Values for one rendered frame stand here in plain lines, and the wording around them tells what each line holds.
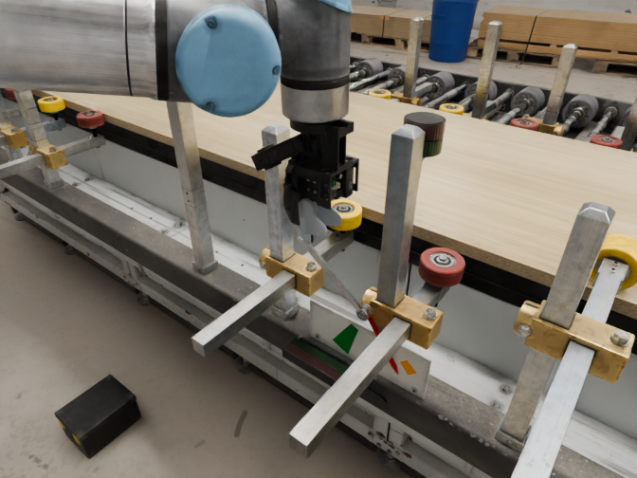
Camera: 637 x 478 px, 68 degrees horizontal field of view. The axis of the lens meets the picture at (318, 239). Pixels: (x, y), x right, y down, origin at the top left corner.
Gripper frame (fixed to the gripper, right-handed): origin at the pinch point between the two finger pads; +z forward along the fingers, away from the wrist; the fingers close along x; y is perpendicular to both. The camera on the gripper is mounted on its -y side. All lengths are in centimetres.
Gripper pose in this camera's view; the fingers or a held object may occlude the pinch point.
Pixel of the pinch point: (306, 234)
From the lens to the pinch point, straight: 75.7
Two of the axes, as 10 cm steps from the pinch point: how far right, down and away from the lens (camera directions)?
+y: 7.9, 3.3, -5.1
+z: 0.1, 8.3, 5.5
